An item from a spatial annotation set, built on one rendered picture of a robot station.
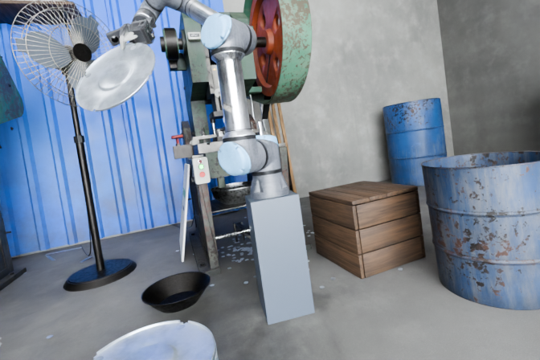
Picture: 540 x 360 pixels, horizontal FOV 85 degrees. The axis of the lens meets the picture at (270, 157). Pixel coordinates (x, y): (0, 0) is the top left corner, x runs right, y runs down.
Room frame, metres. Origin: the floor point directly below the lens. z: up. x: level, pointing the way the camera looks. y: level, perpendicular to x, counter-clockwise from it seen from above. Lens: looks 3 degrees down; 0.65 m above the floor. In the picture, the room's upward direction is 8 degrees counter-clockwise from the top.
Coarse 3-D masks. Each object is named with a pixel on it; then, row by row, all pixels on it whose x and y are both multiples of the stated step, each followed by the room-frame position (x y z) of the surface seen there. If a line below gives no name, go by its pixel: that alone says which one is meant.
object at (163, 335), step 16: (176, 320) 0.74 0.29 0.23; (128, 336) 0.71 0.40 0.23; (144, 336) 0.70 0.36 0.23; (160, 336) 0.69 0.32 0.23; (176, 336) 0.68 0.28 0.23; (192, 336) 0.67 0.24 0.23; (208, 336) 0.67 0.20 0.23; (96, 352) 0.65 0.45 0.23; (112, 352) 0.66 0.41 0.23; (128, 352) 0.65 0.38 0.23; (144, 352) 0.63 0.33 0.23; (160, 352) 0.62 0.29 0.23; (176, 352) 0.62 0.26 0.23; (192, 352) 0.62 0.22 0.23; (208, 352) 0.61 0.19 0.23
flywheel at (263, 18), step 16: (256, 0) 2.07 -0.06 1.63; (272, 0) 1.90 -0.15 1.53; (256, 16) 2.19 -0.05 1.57; (272, 16) 1.93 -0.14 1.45; (256, 32) 2.26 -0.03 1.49; (272, 32) 1.97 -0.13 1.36; (256, 48) 2.31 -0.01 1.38; (272, 48) 1.99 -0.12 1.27; (256, 64) 2.31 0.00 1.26; (272, 64) 2.04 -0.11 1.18; (256, 80) 2.30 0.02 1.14; (272, 80) 2.08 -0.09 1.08
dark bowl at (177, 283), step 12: (168, 276) 1.44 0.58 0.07; (180, 276) 1.45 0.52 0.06; (192, 276) 1.44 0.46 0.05; (204, 276) 1.40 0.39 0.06; (156, 288) 1.37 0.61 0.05; (168, 288) 1.40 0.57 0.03; (180, 288) 1.41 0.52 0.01; (192, 288) 1.40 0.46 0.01; (204, 288) 1.25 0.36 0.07; (144, 300) 1.25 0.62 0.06; (156, 300) 1.32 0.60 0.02; (168, 300) 1.34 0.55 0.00; (180, 300) 1.32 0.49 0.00; (192, 300) 1.23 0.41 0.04; (168, 312) 1.22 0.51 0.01
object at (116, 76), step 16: (128, 48) 1.04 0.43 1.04; (144, 48) 1.02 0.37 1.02; (96, 64) 1.05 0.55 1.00; (112, 64) 1.01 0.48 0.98; (128, 64) 0.98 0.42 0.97; (144, 64) 0.97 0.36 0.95; (80, 80) 1.02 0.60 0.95; (96, 80) 1.00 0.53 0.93; (112, 80) 0.96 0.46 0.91; (128, 80) 0.95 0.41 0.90; (144, 80) 0.92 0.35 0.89; (80, 96) 0.98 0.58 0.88; (96, 96) 0.95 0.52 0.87; (112, 96) 0.93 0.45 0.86; (128, 96) 0.91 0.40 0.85
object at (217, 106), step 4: (212, 68) 1.83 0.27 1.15; (216, 68) 1.83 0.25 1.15; (212, 72) 1.83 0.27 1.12; (216, 72) 1.83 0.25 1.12; (212, 76) 1.82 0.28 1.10; (216, 76) 1.83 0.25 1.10; (216, 80) 1.83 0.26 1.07; (216, 84) 1.83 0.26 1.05; (216, 88) 1.83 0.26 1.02; (216, 92) 1.82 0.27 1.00; (212, 96) 1.88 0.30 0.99; (216, 96) 1.82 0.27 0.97; (220, 96) 1.80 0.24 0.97; (212, 100) 1.90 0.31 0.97; (216, 100) 1.83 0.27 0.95; (220, 100) 1.80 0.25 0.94; (212, 104) 1.92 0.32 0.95; (216, 104) 1.82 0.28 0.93; (220, 104) 1.81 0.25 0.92; (216, 108) 1.82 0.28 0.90; (220, 108) 1.82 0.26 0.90
